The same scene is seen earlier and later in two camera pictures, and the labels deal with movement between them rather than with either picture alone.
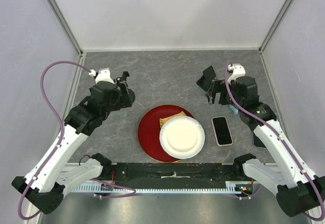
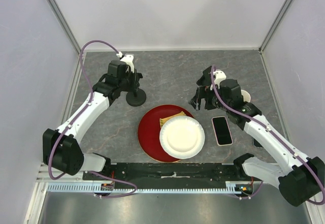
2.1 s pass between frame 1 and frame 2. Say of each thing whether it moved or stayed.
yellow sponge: stayed
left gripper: moved
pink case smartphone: stayed
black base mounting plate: stayed
